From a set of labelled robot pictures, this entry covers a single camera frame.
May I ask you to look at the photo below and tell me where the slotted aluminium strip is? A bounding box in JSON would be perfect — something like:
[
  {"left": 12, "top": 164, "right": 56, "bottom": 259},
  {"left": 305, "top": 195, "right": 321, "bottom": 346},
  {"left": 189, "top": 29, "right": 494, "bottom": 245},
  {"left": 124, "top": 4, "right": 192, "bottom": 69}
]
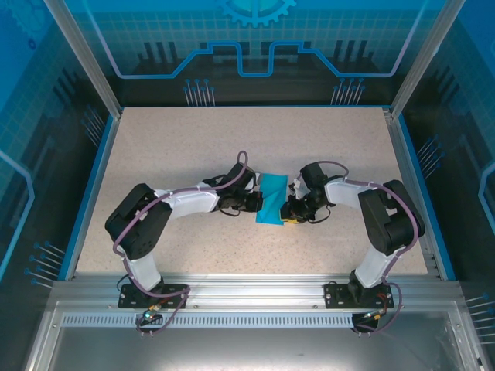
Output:
[{"left": 60, "top": 315, "right": 440, "bottom": 328}]

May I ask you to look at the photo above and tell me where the grey metal tray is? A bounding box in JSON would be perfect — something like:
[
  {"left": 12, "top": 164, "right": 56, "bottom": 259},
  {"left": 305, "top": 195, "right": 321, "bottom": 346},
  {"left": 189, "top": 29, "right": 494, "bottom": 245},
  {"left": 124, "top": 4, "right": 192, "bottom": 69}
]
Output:
[{"left": 22, "top": 301, "right": 495, "bottom": 371}]

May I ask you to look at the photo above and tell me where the aluminium frame beam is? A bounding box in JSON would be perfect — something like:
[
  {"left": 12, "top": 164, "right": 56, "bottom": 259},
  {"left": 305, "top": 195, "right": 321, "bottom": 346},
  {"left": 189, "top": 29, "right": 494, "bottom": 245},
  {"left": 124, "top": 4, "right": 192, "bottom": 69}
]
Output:
[{"left": 49, "top": 272, "right": 465, "bottom": 316}]

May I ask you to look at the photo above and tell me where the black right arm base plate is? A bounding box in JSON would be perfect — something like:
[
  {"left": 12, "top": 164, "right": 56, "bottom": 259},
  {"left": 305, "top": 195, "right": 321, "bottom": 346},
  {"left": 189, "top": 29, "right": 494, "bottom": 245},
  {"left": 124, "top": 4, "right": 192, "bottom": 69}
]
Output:
[{"left": 323, "top": 281, "right": 396, "bottom": 310}]

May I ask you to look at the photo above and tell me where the aluminium side rail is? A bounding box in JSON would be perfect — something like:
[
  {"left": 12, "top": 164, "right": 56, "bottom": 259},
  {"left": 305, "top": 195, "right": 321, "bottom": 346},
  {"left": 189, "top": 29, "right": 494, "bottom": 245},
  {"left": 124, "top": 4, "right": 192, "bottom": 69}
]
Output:
[{"left": 381, "top": 107, "right": 442, "bottom": 279}]

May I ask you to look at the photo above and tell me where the cable connector with orange wires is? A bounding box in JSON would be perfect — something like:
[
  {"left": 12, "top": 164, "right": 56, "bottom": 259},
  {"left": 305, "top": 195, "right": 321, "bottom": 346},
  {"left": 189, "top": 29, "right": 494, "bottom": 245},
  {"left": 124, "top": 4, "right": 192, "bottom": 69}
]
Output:
[{"left": 361, "top": 308, "right": 389, "bottom": 322}]

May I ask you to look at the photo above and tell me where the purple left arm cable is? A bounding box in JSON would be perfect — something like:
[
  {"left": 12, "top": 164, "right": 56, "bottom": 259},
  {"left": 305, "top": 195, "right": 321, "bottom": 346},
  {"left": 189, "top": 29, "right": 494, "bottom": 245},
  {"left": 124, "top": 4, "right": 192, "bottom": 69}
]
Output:
[{"left": 113, "top": 150, "right": 251, "bottom": 337}]

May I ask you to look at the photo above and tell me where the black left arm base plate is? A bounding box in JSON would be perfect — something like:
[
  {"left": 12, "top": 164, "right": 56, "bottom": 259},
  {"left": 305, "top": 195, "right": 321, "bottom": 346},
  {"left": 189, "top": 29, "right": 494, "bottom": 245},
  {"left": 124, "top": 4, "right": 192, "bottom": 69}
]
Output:
[{"left": 118, "top": 284, "right": 191, "bottom": 310}]

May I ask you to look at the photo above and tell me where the cable connector with green light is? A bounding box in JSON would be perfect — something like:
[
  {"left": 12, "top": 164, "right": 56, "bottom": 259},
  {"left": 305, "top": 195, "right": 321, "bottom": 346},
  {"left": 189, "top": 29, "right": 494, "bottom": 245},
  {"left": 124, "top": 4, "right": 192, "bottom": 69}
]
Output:
[{"left": 141, "top": 307, "right": 163, "bottom": 325}]

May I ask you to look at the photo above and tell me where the aluminium frame post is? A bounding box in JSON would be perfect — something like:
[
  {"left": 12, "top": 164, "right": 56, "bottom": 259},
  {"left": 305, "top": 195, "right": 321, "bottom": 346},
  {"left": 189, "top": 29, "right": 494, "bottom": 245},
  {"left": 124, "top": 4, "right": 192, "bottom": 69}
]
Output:
[
  {"left": 43, "top": 0, "right": 124, "bottom": 117},
  {"left": 388, "top": 0, "right": 456, "bottom": 119}
]

